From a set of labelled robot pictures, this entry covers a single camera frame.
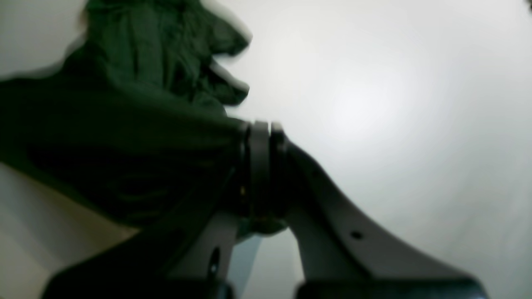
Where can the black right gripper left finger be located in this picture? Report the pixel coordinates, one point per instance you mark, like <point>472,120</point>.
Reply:
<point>186,254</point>

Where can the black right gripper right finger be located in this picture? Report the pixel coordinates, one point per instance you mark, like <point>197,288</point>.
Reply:
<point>344,253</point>

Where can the dark green t-shirt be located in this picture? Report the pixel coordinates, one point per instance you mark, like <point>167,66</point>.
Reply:
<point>134,117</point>

